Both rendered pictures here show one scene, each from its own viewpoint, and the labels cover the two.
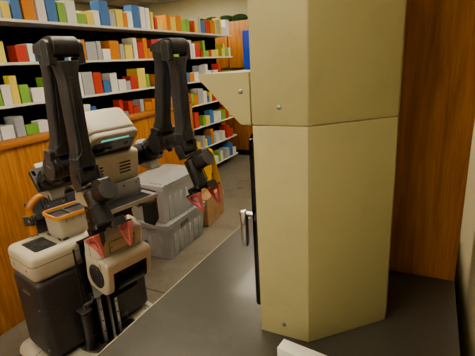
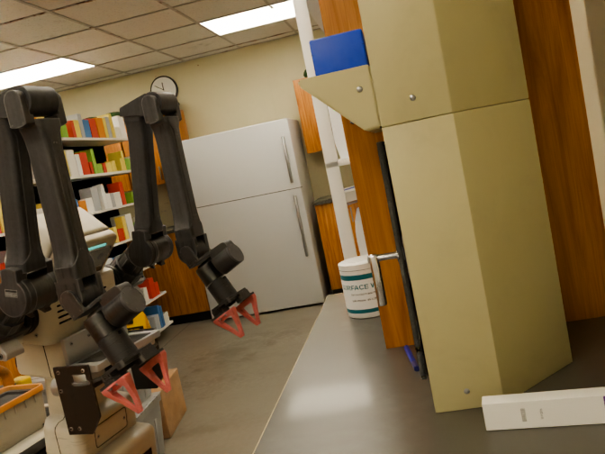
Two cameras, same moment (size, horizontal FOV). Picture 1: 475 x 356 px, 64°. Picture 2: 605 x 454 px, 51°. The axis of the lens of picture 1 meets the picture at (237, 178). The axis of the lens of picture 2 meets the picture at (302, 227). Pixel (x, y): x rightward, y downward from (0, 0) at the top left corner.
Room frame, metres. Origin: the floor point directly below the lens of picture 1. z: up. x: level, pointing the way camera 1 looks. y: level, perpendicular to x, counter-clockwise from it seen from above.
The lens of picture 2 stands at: (-0.17, 0.40, 1.39)
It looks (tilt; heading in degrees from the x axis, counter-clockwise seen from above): 6 degrees down; 343
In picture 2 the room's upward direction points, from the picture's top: 12 degrees counter-clockwise
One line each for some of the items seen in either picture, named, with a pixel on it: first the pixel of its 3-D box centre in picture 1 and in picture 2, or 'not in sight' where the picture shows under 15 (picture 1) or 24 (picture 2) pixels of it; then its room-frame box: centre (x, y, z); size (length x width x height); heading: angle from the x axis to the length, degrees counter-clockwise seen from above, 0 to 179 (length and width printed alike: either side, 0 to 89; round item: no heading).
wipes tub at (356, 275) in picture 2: not in sight; (365, 285); (1.43, -0.24, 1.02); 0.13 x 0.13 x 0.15
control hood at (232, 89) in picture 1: (256, 92); (347, 108); (0.90, -0.06, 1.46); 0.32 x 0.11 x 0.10; 153
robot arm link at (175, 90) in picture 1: (180, 99); (177, 179); (1.47, 0.20, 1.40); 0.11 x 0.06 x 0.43; 140
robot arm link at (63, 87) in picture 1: (74, 116); (58, 202); (1.14, 0.47, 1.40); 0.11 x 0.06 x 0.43; 140
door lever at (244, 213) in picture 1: (251, 227); (387, 276); (0.80, -0.02, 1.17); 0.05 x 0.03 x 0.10; 62
